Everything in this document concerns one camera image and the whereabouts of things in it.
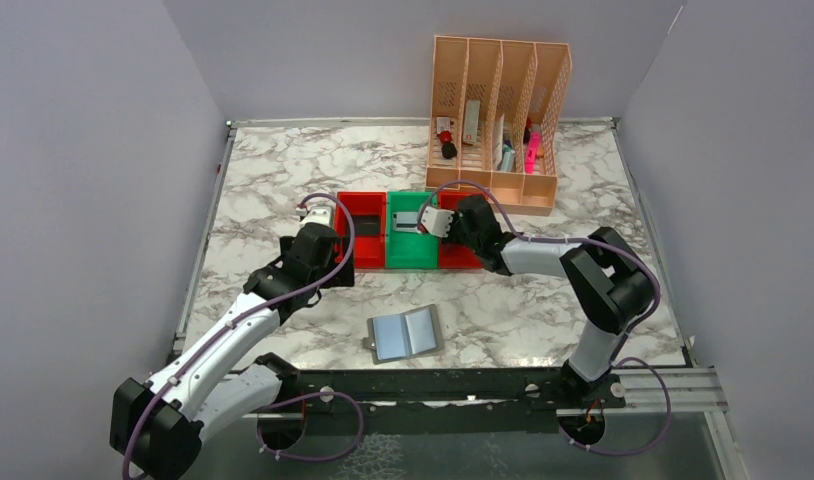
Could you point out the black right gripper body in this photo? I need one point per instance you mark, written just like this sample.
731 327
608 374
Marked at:
452 229

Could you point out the grey card holder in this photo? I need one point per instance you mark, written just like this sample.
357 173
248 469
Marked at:
402 336

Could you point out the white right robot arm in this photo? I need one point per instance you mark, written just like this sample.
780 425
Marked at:
614 288

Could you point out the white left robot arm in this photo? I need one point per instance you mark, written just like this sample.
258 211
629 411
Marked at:
160 425

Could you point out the black card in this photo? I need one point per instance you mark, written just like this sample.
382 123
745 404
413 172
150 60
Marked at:
367 226

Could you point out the silver striped card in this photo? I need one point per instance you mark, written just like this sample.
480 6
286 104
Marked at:
405 222

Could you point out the red plastic bin left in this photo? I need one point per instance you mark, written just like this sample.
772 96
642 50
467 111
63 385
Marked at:
369 253

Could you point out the red plastic bin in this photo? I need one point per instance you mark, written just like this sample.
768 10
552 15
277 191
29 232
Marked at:
453 256
369 253

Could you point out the red plastic bin right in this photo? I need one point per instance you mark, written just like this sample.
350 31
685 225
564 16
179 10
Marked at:
453 256

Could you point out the green plastic bin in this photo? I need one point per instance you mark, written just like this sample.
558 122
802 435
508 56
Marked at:
411 251

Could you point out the teal pen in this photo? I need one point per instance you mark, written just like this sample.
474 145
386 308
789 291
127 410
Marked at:
506 164

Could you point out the red black marker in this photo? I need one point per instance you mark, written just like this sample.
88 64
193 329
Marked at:
448 148

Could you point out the white red box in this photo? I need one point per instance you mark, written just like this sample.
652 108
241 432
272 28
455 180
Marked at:
471 122

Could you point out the pink highlighter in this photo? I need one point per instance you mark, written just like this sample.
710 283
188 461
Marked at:
532 153

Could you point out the peach desk organizer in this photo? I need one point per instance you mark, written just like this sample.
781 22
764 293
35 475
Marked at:
522 87

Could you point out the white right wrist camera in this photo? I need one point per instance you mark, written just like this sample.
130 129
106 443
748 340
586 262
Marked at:
435 221

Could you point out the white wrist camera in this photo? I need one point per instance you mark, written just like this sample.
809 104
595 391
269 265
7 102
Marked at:
435 221
321 215

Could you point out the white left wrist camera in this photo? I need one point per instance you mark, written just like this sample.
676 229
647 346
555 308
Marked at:
321 215

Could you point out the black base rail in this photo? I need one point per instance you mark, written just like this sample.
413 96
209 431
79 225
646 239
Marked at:
433 401

